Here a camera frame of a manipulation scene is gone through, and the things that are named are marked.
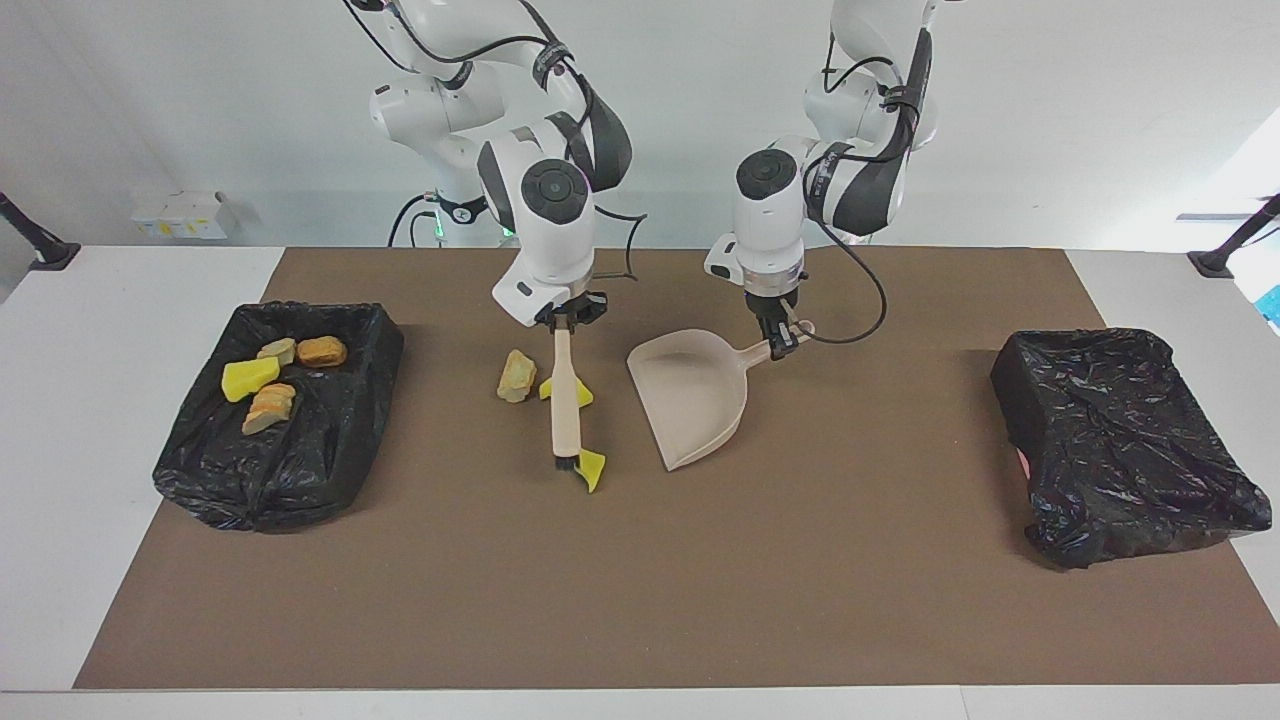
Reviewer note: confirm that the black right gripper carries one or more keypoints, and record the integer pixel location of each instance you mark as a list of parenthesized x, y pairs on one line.
[(585, 308)]

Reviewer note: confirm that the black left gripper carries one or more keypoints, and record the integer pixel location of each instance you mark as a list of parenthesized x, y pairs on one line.
[(775, 305)]

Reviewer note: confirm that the beige brush with black bristles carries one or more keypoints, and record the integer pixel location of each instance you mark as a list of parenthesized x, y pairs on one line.
[(566, 400)]

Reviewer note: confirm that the beige plastic dustpan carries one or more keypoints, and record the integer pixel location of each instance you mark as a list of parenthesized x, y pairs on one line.
[(695, 395)]

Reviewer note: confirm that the oval beige bread chunk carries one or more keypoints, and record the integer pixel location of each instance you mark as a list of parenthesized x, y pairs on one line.
[(278, 350)]

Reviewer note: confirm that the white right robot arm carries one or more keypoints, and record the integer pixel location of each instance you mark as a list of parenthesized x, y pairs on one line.
[(550, 250)]

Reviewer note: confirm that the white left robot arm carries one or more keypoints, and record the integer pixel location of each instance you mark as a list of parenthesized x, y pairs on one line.
[(765, 230)]

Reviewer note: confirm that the black bag-lined bin with trash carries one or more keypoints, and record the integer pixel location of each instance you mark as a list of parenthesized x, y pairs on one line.
[(300, 460)]

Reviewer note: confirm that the empty black bag-lined trash bin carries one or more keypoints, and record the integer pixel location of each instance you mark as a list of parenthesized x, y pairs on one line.
[(1120, 450)]

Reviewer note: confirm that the notched yellow sponge piece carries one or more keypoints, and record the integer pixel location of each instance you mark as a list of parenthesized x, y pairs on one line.
[(583, 395)]

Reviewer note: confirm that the brown table mat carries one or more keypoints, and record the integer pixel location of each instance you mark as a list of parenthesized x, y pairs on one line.
[(800, 580)]

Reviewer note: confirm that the orange-brown bread nugget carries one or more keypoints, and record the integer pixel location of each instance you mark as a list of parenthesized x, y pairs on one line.
[(322, 350)]

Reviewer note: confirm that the white socket box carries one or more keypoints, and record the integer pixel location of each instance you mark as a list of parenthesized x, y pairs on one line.
[(185, 215)]

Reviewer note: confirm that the cyan object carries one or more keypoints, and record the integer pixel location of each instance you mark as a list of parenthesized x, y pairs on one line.
[(1272, 305)]

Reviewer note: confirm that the black camera stand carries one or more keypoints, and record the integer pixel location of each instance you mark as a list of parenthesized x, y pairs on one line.
[(1235, 240), (40, 240)]

